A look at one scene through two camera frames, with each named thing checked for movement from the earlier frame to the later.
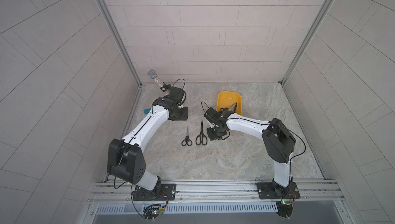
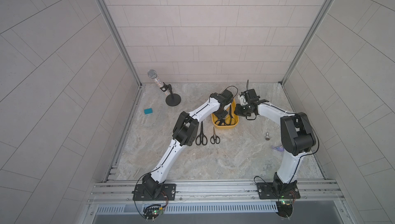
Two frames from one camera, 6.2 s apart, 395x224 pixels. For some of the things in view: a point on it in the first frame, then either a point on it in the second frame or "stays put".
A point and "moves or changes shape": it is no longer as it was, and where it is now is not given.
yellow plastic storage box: [227, 99] moves or changes shape
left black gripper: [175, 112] → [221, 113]
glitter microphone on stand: [165, 87] stays put
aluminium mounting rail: [215, 192] stays put
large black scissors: [201, 138] stays put
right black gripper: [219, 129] → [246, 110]
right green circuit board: [284, 208] stays put
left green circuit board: [153, 211] stays put
